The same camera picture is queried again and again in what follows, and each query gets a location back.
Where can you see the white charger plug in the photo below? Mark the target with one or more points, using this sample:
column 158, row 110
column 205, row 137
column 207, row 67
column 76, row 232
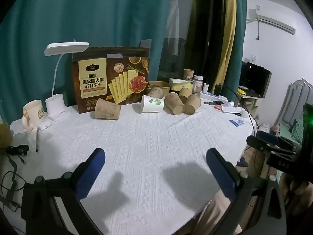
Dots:
column 206, row 88

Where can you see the white wall socket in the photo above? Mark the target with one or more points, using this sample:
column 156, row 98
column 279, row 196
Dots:
column 253, row 59

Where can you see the yellow tissue box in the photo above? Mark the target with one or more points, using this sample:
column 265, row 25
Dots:
column 179, row 85

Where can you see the black monitor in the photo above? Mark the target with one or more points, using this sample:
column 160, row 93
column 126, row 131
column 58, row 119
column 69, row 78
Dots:
column 258, row 78

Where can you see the wide teal curtain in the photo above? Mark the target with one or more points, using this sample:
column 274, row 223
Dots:
column 85, row 14

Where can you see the brown paper cup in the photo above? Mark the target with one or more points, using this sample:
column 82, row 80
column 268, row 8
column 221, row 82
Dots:
column 188, row 74
column 107, row 109
column 173, row 102
column 184, row 93
column 192, row 104
column 155, row 92

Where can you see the person's right hand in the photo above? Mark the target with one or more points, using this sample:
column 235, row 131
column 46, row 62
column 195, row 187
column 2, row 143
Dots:
column 299, row 195

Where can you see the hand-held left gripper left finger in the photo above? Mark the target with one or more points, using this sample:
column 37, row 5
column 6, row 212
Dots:
column 91, row 170

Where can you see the white desk lamp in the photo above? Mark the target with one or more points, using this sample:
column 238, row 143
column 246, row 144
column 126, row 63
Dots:
column 55, row 105

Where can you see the grey bed headboard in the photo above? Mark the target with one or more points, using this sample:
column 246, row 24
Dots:
column 297, row 95

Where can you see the person's beige trousers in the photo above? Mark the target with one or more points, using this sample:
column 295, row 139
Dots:
column 212, row 215

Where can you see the kraft paper bowl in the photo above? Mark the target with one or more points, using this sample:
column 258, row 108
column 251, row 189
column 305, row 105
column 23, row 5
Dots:
column 162, row 85

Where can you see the white power strip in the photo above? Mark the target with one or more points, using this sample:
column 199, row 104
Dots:
column 215, row 96

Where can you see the narrow teal curtain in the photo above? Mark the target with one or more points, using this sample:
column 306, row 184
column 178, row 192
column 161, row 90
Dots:
column 236, row 53

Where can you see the white papers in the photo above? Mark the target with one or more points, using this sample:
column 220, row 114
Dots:
column 233, row 109

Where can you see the wooden side desk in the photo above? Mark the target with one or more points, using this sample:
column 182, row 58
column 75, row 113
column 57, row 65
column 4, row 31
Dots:
column 249, row 98

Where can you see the red scissors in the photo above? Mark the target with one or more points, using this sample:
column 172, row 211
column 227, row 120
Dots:
column 218, row 107

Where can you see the brown cracker box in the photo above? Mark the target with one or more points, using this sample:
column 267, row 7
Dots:
column 97, row 80

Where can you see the yellow curtain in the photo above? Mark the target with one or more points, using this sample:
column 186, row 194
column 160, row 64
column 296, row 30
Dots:
column 229, row 29

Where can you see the brown cardboard box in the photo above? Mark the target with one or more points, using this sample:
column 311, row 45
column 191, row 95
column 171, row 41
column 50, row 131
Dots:
column 5, row 135

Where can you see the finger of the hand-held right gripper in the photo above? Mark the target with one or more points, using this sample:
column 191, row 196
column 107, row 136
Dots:
column 256, row 143
column 268, row 136

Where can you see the white air conditioner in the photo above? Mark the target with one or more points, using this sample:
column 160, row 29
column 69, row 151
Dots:
column 271, row 18

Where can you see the green bedding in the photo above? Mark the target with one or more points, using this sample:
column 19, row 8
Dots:
column 292, row 131

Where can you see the white textured tablecloth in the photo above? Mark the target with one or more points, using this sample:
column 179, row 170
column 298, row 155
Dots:
column 146, row 139

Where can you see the cream cartoon mug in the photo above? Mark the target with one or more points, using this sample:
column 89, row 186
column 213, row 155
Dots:
column 33, row 113

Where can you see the clear jar white lid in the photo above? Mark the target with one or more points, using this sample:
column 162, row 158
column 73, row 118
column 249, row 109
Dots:
column 198, row 84

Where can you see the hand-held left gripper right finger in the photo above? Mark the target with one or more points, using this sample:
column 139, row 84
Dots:
column 220, row 173

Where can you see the blue and white card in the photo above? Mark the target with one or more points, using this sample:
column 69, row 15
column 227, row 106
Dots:
column 237, row 122

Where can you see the white paper cup green print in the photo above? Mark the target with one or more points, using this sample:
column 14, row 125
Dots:
column 151, row 103

